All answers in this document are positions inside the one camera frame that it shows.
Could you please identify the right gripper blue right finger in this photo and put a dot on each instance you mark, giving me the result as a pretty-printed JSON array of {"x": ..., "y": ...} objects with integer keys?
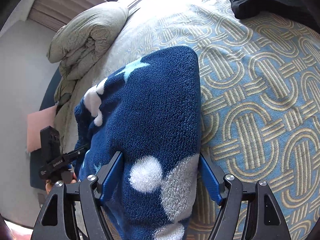
[{"x": 212, "y": 176}]

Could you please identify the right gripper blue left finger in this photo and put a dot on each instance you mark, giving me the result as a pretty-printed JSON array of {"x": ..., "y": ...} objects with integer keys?
[{"x": 109, "y": 176}]

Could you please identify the navy star fleece pants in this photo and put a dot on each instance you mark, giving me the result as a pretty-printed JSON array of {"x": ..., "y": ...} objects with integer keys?
[{"x": 149, "y": 110}]

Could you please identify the person's left hand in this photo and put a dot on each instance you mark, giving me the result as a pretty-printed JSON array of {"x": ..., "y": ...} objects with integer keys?
[{"x": 49, "y": 184}]

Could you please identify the pink pillow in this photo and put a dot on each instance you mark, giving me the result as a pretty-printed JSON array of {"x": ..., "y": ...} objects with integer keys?
[{"x": 35, "y": 123}]

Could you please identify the patterned blue bedspread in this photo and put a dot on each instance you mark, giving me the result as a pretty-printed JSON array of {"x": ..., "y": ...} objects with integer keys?
[{"x": 259, "y": 88}]

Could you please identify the folded beige duvet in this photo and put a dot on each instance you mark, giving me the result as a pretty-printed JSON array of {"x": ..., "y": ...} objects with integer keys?
[{"x": 81, "y": 43}]

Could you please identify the beige curtain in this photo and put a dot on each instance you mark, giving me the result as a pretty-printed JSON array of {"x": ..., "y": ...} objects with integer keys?
[{"x": 54, "y": 14}]

